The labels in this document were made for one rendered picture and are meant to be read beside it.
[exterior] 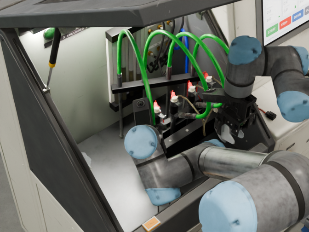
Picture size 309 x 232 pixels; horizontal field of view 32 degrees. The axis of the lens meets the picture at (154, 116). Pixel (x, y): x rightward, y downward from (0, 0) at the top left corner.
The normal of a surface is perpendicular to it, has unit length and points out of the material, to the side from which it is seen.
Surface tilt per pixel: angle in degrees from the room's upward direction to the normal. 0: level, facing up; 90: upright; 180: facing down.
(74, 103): 90
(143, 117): 19
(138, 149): 46
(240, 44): 1
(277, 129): 0
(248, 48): 1
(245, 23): 76
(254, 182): 11
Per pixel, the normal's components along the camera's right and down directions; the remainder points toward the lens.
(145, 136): -0.11, 0.01
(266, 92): 0.02, -0.70
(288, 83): -0.43, -0.63
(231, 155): -0.65, -0.71
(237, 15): 0.63, 0.37
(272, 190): 0.18, -0.46
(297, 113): 0.01, 0.71
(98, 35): 0.65, 0.55
